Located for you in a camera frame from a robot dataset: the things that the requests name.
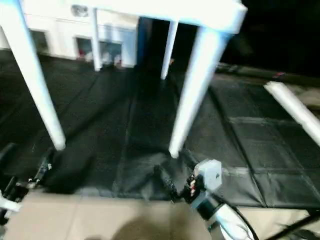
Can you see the dark long rail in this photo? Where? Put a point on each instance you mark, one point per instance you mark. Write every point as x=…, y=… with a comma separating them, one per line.
x=270, y=72

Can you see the white glass-door cabinet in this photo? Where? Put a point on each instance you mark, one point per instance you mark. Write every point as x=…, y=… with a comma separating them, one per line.
x=65, y=35

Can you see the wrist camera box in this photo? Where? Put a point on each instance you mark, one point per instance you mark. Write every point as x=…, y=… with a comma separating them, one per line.
x=6, y=200
x=209, y=174

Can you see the black diagonal stand bar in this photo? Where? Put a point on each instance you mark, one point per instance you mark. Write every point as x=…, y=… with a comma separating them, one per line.
x=295, y=227

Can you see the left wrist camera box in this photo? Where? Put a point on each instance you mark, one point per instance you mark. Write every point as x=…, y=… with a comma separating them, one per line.
x=6, y=200

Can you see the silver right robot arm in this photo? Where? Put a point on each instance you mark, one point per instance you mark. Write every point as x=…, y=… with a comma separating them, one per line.
x=225, y=222

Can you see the white flat strip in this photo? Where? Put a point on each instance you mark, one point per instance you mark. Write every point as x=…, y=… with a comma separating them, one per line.
x=295, y=107

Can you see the white plastic table leg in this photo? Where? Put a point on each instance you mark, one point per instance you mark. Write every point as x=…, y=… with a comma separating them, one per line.
x=95, y=40
x=195, y=85
x=35, y=75
x=168, y=50

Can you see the black work mat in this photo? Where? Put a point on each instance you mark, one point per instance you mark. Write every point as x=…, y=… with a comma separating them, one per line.
x=150, y=130

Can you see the grey crumpled object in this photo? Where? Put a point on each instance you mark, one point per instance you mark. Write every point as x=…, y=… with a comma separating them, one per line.
x=80, y=10

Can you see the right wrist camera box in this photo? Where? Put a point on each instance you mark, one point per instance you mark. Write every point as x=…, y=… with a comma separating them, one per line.
x=209, y=174

